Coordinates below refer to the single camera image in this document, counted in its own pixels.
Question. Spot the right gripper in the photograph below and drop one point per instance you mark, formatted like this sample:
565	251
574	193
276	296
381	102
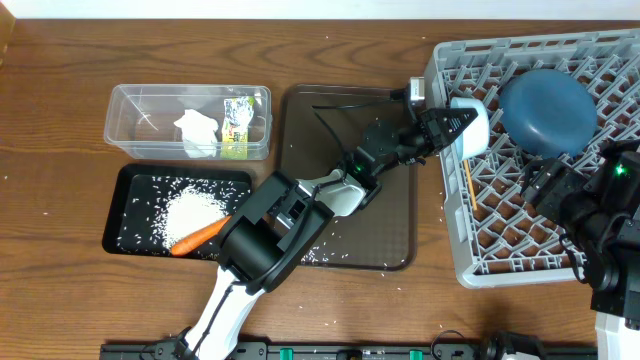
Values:
555	180

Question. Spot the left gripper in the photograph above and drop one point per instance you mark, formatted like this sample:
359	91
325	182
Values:
434	129

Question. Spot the light blue rice bowl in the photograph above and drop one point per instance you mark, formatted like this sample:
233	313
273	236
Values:
475	138

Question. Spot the wooden chopstick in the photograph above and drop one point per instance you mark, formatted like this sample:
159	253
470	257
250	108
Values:
470	184

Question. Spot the blue plate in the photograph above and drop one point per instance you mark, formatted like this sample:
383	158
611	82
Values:
548	113

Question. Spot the foil and yellow snack wrapper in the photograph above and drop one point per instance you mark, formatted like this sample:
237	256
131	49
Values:
238	114

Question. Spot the white tissue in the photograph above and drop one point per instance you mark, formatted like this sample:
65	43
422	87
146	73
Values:
198	134

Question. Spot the orange carrot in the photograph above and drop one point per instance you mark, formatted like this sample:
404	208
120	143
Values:
194	240

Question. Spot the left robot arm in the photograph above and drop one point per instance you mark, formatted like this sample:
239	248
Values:
261	244

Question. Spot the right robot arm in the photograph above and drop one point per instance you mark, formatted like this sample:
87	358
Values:
600	217

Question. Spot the grey dishwasher rack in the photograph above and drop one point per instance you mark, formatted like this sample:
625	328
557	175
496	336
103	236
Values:
505	207

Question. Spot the brown serving tray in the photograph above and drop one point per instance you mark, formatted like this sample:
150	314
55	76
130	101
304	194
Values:
383	235

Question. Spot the white rice pile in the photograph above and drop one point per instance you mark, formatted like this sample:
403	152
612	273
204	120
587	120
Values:
189	211

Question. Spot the black plastic tray bin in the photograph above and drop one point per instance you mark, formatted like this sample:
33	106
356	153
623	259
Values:
140	197

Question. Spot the clear plastic bin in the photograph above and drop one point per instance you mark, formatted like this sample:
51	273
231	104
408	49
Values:
140	118

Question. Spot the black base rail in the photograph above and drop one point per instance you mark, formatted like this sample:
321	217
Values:
501	345

